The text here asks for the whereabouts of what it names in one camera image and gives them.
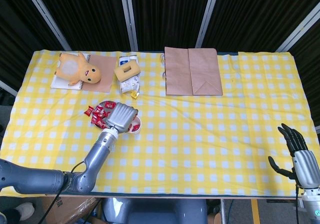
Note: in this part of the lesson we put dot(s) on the table with dark edge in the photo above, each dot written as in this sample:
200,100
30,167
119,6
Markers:
175,194

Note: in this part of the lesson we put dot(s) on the yellow white checkered tablecloth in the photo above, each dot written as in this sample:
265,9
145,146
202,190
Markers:
175,146

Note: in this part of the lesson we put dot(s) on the black pleated curtain panel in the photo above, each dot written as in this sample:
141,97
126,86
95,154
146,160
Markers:
310,59
170,14
255,14
15,34
87,14

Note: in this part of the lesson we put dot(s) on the white shoe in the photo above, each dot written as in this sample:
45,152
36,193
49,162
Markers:
25,210

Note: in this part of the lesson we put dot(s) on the white paper cup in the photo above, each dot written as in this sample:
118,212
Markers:
139,123

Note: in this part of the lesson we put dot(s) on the yellow sponge with slot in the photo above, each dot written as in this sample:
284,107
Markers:
133,71

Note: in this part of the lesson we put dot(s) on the white snack packet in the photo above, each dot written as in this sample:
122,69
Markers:
127,85

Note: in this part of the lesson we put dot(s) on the metal table leg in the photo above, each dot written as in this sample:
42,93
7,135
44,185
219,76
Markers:
222,210

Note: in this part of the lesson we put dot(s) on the brown cardboard box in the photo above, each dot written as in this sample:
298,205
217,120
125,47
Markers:
70,211

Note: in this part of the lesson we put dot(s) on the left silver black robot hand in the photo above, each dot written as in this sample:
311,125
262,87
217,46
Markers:
121,118

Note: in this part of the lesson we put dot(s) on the round metal plate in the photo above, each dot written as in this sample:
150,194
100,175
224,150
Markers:
96,125

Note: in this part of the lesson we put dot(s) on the white spiral notebook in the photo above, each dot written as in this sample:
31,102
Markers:
61,84

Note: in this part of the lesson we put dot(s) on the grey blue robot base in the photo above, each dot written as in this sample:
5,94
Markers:
155,211

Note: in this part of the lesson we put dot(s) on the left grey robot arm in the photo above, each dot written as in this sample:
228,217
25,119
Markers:
100,151

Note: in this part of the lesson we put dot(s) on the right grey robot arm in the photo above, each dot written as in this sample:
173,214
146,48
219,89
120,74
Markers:
313,209

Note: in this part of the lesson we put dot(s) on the small yellow wrapper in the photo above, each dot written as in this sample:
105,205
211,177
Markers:
135,94

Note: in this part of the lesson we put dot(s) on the brown paper bag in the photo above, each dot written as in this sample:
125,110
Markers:
190,74

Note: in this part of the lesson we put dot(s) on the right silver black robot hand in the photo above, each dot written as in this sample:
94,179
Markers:
306,169

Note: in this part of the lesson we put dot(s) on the yellow plush toy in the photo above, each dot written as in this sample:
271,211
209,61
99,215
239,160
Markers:
80,69

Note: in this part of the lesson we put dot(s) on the grey aluminium partition post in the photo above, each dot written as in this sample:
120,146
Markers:
7,87
300,32
128,17
318,130
47,17
209,17

